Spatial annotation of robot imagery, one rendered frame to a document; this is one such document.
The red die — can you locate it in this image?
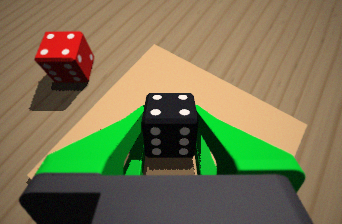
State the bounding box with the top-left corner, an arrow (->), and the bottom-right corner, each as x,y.
35,31 -> 94,83

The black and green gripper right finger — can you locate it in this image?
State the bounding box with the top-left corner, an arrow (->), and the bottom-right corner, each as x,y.
195,105 -> 306,193

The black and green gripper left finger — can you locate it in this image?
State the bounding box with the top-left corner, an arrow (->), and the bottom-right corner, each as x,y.
34,105 -> 146,176

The tan flat mat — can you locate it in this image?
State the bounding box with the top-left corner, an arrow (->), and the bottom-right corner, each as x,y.
27,44 -> 307,179

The black die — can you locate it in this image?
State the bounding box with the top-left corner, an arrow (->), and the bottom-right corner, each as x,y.
142,93 -> 198,158

